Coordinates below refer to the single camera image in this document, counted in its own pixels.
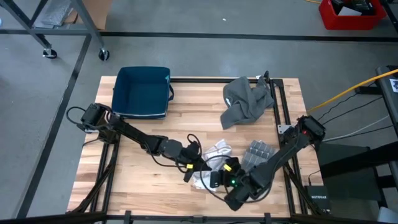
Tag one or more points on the black cart caster wheel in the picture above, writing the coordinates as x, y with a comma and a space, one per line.
50, 54
104, 55

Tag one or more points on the light grey box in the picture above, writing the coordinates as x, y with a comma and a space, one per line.
388, 217

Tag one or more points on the dark grey checked towel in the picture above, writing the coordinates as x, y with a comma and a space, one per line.
258, 154

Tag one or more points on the black Netgear network switch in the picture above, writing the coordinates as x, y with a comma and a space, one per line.
318, 199

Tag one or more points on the plain dark grey towel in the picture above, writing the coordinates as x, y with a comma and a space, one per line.
245, 105

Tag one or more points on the black metal stand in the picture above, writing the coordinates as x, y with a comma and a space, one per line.
348, 161

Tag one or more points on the grey flat slab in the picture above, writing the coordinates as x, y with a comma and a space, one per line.
57, 12

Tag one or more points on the white paper sheet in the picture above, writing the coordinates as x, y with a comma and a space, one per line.
348, 12

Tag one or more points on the red plastic crate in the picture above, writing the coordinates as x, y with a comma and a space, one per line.
351, 23

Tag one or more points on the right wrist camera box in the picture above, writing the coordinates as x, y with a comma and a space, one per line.
234, 165

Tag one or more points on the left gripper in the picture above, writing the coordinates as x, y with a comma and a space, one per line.
192, 157

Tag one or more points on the white red-checked towel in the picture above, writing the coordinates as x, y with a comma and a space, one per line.
217, 151

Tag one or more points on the brown cardboard box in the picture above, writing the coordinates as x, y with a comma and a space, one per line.
99, 12

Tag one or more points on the grey metal cart frame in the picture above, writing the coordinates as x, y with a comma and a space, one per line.
89, 25

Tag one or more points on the black electronic device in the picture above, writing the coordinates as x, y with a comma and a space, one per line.
363, 6

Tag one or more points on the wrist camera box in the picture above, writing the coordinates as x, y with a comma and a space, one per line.
195, 148
234, 165

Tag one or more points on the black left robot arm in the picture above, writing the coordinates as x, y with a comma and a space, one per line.
133, 133

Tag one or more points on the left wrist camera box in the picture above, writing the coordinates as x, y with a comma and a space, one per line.
195, 148

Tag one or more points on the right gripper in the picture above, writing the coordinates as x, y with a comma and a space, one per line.
233, 182

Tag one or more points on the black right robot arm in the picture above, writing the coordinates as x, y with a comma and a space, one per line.
280, 155

